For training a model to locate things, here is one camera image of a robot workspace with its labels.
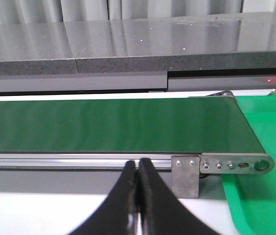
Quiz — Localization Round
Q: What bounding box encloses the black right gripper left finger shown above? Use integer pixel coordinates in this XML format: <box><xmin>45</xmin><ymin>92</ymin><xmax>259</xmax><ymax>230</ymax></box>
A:
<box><xmin>70</xmin><ymin>161</ymin><xmax>138</xmax><ymax>235</ymax></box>

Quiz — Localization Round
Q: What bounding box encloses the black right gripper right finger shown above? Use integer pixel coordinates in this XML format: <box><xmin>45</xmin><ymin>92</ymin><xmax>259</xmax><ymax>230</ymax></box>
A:
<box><xmin>138</xmin><ymin>158</ymin><xmax>218</xmax><ymax>235</ymax></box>

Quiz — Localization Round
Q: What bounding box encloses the green plastic tray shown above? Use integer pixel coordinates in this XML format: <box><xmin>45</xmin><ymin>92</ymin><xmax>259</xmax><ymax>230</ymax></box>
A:
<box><xmin>222</xmin><ymin>94</ymin><xmax>276</xmax><ymax>235</ymax></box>

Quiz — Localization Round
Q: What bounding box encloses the green conveyor belt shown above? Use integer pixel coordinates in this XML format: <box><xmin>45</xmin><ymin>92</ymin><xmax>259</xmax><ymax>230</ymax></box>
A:
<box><xmin>0</xmin><ymin>96</ymin><xmax>264</xmax><ymax>153</ymax></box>

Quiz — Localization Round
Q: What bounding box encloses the grey stone countertop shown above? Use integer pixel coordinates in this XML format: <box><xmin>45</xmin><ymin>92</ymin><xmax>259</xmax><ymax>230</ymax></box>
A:
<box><xmin>0</xmin><ymin>11</ymin><xmax>276</xmax><ymax>94</ymax></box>

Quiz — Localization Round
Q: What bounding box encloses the white pleated curtain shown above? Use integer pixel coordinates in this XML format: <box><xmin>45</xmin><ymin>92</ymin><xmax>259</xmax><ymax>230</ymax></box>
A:
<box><xmin>0</xmin><ymin>0</ymin><xmax>276</xmax><ymax>25</ymax></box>

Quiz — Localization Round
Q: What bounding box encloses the metal conveyor support bracket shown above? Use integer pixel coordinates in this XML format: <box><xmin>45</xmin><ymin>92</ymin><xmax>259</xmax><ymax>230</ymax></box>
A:
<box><xmin>171</xmin><ymin>155</ymin><xmax>200</xmax><ymax>199</ymax></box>

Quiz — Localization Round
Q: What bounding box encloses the aluminium conveyor frame rail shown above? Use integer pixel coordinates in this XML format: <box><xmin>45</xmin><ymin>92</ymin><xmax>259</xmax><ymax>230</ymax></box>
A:
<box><xmin>0</xmin><ymin>152</ymin><xmax>275</xmax><ymax>174</ymax></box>

